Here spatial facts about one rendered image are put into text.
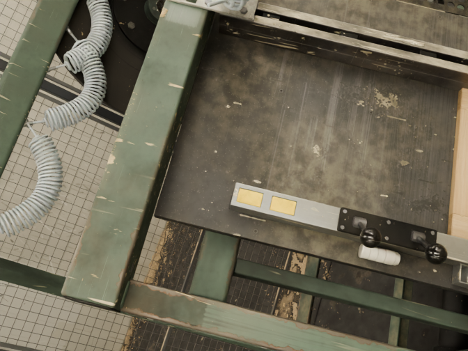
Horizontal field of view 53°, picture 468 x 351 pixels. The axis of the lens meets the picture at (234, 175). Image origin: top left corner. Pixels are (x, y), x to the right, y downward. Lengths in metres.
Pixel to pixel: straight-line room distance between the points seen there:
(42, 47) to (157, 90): 0.57
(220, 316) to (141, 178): 0.30
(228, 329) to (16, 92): 0.88
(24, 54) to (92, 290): 0.80
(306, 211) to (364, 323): 2.03
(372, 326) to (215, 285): 1.99
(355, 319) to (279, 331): 2.11
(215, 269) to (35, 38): 0.86
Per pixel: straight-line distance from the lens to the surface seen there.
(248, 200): 0.97
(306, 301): 2.15
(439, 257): 0.92
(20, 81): 1.45
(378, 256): 1.01
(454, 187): 1.14
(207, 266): 1.01
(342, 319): 3.09
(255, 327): 0.92
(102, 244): 0.90
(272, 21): 1.14
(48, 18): 1.54
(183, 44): 1.06
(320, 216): 0.98
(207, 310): 0.91
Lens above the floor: 2.18
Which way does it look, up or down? 27 degrees down
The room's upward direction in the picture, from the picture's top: 65 degrees counter-clockwise
